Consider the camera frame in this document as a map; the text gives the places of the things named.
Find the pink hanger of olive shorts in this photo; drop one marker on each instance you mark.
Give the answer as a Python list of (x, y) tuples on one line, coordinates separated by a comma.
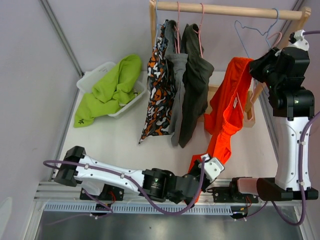
[(199, 31)]

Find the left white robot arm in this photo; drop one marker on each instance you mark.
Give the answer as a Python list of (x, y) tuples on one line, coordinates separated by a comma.
[(78, 168)]

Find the orange shorts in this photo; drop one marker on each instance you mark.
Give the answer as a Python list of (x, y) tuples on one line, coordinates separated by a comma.
[(228, 103)]

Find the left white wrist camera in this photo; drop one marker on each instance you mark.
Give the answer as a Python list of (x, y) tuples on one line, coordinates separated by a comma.
[(212, 167)]

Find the light grey shorts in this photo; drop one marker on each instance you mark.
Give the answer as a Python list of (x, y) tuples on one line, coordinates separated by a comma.
[(176, 55)]

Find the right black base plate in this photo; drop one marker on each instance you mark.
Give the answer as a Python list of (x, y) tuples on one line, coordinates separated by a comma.
[(231, 195)]

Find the blue wire hanger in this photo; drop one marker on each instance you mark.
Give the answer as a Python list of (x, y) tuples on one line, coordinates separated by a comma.
[(266, 34)]

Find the aluminium mounting rail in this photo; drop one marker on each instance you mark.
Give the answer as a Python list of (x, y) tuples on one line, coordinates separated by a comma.
[(55, 192)]

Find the lime green shorts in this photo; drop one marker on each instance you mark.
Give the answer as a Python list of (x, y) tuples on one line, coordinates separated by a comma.
[(111, 93)]

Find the blue hanger of camouflage shorts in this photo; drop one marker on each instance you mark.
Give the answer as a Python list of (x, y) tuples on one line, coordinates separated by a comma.
[(155, 23)]

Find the dark olive shorts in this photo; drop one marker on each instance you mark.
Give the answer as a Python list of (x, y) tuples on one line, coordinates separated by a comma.
[(196, 83)]

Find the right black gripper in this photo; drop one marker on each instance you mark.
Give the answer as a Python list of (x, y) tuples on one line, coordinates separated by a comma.
[(257, 66)]

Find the pink hanger of grey shorts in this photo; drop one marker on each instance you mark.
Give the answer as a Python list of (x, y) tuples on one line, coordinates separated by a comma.
[(178, 27)]

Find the slotted white cable duct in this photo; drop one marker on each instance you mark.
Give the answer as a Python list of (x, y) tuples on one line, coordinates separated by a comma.
[(137, 208)]

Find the camouflage patterned shorts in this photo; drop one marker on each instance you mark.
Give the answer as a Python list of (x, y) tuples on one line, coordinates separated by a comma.
[(161, 90)]

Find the white plastic basket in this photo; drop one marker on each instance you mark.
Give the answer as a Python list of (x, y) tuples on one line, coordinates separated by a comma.
[(86, 83)]

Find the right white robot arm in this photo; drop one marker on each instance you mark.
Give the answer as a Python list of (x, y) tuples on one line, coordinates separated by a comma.
[(293, 109)]

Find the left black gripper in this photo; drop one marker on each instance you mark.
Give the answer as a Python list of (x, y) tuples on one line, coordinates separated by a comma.
[(195, 167)]

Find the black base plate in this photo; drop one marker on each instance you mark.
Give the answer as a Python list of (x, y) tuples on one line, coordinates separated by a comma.
[(231, 195), (110, 193)]

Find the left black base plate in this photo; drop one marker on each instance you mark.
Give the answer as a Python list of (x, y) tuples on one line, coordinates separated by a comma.
[(110, 193)]

